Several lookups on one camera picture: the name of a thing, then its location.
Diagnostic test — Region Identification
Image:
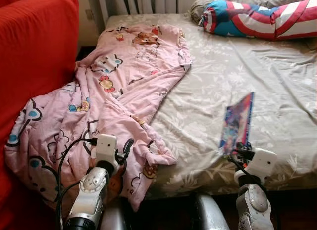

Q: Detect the large red pillow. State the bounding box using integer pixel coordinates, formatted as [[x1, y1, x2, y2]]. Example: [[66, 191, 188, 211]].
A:
[[0, 0, 80, 230]]

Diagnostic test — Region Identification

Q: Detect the bed with beige floral sheet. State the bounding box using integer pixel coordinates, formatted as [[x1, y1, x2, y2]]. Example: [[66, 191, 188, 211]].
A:
[[104, 12, 317, 198]]

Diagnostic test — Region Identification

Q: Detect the grey curtain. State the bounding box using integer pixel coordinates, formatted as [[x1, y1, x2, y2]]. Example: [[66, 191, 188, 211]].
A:
[[97, 0, 179, 17]]

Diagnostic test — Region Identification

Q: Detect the silver robot right leg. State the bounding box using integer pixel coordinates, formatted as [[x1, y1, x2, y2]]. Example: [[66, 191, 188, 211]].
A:
[[192, 193, 231, 230]]

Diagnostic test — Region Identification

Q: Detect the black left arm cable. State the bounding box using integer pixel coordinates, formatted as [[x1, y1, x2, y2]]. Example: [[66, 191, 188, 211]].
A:
[[56, 137, 98, 228]]

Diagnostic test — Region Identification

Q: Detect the colourful picture book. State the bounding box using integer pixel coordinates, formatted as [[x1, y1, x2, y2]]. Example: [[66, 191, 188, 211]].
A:
[[219, 92, 255, 155]]

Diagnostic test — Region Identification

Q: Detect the silver robot leg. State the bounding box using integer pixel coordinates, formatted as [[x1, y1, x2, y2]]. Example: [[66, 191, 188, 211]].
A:
[[192, 193, 231, 230], [99, 200, 130, 230]]

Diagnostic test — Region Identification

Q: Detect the shield print bolster pillow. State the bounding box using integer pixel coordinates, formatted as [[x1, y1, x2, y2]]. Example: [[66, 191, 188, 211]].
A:
[[201, 0, 317, 41]]

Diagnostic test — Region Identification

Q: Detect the pink cartoon print blanket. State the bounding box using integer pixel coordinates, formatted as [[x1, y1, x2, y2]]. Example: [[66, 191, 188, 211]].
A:
[[5, 23, 194, 213]]

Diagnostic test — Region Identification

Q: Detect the silver robot left leg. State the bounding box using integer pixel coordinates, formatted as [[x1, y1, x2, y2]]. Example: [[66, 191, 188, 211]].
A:
[[99, 200, 130, 230]]

